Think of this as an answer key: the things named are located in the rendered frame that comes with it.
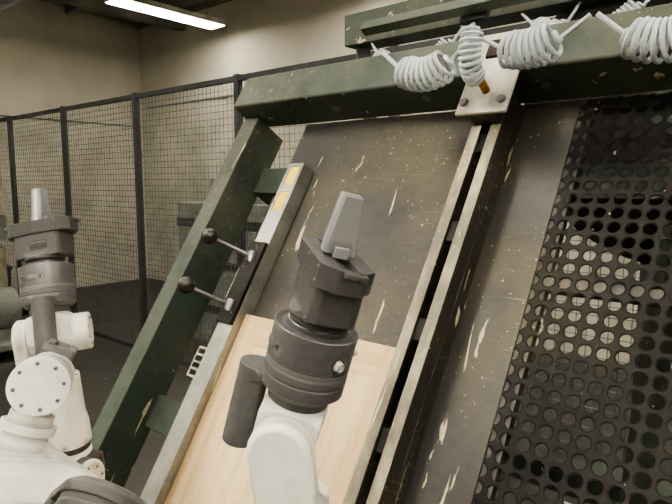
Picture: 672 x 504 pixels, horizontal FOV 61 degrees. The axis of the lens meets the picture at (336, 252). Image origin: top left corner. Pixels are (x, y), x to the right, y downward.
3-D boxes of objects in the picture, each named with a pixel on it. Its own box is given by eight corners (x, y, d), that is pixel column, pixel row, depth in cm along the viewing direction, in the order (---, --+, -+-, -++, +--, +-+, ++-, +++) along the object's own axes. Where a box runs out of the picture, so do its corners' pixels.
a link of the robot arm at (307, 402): (342, 391, 55) (313, 491, 58) (355, 351, 66) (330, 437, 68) (231, 356, 56) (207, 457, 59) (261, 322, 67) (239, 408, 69)
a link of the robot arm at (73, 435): (101, 383, 103) (116, 478, 108) (57, 377, 107) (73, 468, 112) (54, 412, 94) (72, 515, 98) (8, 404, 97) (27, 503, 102)
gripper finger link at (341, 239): (367, 197, 56) (351, 257, 58) (337, 190, 55) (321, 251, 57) (372, 201, 55) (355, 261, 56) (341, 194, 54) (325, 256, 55)
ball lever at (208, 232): (250, 267, 132) (196, 241, 128) (257, 252, 133) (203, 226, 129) (254, 265, 128) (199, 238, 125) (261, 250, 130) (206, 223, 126)
